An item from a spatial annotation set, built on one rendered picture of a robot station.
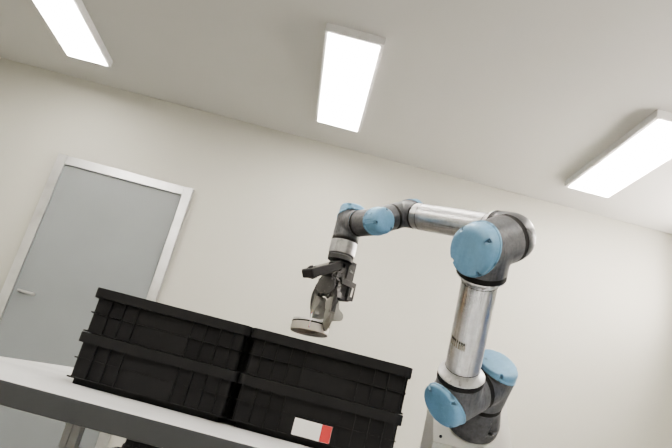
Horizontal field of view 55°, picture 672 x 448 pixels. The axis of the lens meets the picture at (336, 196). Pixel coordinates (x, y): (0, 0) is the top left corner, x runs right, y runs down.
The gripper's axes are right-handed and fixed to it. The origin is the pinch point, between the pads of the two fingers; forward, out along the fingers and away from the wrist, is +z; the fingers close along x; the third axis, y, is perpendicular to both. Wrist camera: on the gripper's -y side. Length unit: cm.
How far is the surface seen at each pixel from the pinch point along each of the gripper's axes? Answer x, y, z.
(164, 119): 334, 85, -165
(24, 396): -11, -72, 31
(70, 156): 368, 39, -114
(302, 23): 140, 58, -179
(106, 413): -21, -61, 30
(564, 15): 8, 111, -178
